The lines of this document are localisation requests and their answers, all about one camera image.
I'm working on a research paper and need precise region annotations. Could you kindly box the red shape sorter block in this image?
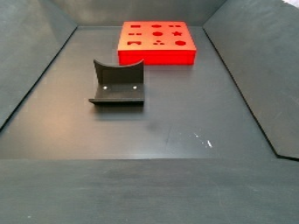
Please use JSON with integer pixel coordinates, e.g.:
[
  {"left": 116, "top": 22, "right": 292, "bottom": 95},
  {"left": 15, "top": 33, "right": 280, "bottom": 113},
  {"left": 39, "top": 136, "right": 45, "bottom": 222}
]
[{"left": 116, "top": 21, "right": 196, "bottom": 65}]

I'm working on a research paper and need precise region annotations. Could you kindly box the black curved holder stand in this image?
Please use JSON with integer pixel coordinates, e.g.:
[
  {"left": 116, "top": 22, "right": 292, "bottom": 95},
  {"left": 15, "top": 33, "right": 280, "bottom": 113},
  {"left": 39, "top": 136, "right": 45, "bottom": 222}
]
[{"left": 88, "top": 60, "right": 146, "bottom": 105}]

